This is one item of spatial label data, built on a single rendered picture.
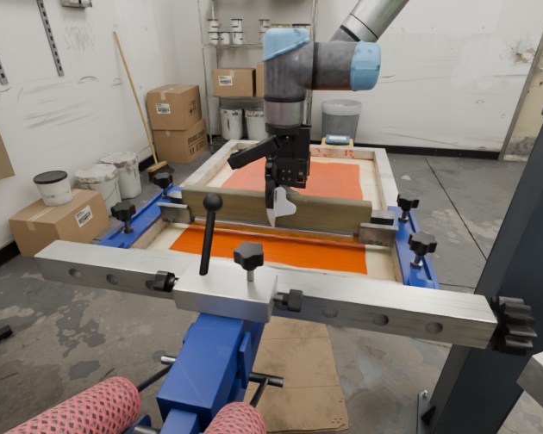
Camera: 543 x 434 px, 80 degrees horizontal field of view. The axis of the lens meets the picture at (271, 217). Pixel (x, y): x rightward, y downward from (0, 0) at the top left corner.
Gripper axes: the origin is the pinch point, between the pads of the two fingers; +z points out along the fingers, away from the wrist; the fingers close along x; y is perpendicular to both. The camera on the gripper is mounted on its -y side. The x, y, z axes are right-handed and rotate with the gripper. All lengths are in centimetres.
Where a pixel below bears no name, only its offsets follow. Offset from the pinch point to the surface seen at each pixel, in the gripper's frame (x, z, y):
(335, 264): -7.8, 5.3, 14.3
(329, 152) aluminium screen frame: 56, 3, 10
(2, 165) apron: 96, 39, -194
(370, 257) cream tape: -4.1, 5.3, 21.2
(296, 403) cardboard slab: 19, 99, 6
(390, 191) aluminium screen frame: 22.1, 1.8, 27.1
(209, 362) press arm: -39.4, -3.3, 1.0
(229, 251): -7.9, 5.3, -7.6
